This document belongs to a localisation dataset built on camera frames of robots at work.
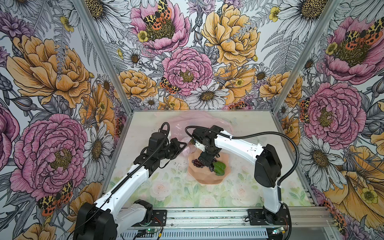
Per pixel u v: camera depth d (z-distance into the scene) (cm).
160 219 73
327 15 74
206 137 62
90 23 76
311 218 78
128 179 49
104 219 38
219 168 84
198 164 89
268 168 50
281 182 53
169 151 68
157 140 59
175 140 71
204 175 88
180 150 72
